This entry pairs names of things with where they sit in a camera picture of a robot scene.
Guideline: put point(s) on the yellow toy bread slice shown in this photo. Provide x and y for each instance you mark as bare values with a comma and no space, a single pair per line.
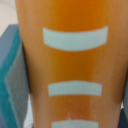
77,60

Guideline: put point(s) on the teal padded gripper finger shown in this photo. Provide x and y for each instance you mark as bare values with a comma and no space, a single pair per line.
14,88

